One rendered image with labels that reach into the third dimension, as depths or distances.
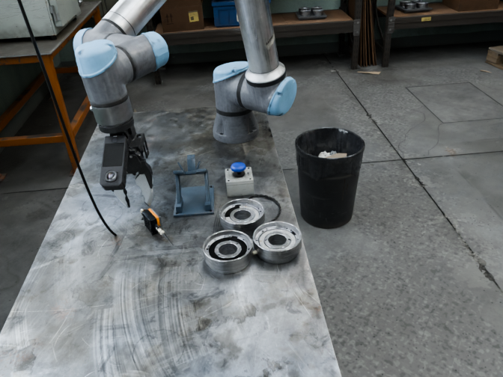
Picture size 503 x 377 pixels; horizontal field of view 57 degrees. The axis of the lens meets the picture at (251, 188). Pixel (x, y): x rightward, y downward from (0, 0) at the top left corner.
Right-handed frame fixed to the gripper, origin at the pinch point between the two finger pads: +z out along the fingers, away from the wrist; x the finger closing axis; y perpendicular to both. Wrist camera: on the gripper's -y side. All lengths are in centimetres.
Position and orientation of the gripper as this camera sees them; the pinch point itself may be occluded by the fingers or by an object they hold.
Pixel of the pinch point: (137, 203)
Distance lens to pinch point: 107.7
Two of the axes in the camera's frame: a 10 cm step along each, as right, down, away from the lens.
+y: 0.0, -5.8, 8.2
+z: 1.0, 8.1, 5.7
